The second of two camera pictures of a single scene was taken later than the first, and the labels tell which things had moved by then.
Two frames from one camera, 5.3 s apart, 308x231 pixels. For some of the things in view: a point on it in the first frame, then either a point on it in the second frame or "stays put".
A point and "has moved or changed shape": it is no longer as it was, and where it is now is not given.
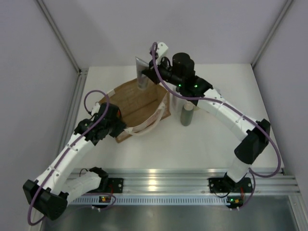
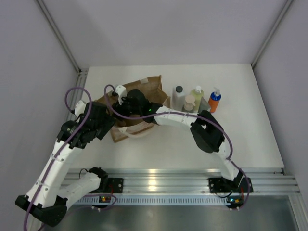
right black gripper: (151, 72) -> (119, 107)
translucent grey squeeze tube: (142, 80) has moved or changed shape
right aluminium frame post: (285, 8) stays put
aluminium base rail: (194, 181) stays put
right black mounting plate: (224, 185) stays put
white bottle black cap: (176, 103) stays put
